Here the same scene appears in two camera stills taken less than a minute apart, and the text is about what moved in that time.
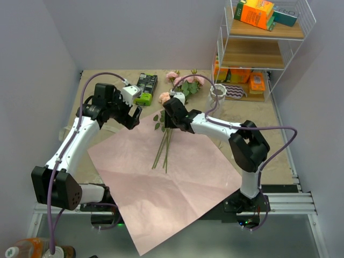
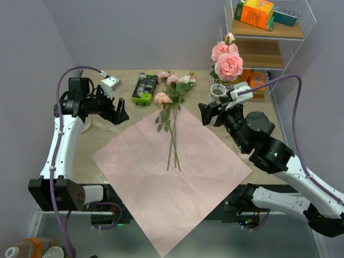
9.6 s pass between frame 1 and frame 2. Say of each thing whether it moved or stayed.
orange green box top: stayed
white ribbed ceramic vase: stayed
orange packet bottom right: stayed
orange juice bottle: stayed
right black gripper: moved
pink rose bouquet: moved
